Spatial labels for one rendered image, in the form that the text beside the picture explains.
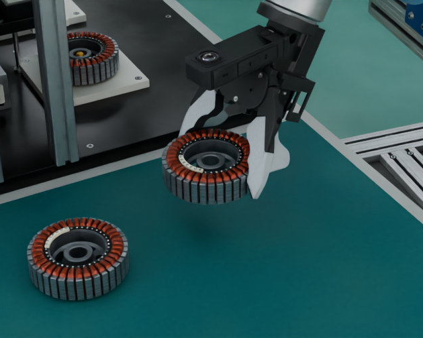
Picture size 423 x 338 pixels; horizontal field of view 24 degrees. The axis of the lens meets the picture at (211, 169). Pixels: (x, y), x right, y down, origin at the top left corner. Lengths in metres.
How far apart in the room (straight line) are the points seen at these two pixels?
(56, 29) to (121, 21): 0.44
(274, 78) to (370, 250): 0.23
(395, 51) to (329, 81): 0.30
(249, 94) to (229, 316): 0.25
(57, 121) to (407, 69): 2.02
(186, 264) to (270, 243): 0.10
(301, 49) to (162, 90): 0.33
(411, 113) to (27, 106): 1.68
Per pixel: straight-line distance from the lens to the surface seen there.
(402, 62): 3.15
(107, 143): 1.30
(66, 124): 1.24
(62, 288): 1.07
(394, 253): 1.16
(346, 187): 1.25
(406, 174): 2.22
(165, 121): 1.34
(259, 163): 1.08
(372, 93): 2.97
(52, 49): 1.18
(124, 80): 1.41
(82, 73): 1.39
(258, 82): 1.09
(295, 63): 1.13
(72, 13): 1.62
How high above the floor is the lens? 1.48
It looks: 35 degrees down
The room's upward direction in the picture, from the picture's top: straight up
